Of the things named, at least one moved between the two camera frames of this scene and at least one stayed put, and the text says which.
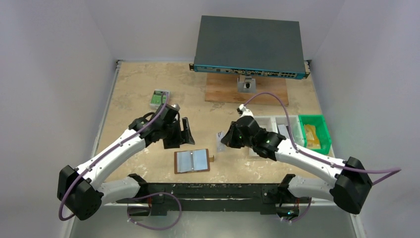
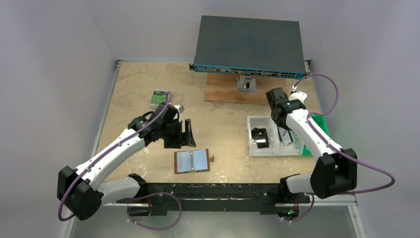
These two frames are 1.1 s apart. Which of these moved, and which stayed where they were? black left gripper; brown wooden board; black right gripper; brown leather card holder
Moved: black right gripper
Stayed: brown wooden board; black left gripper; brown leather card holder
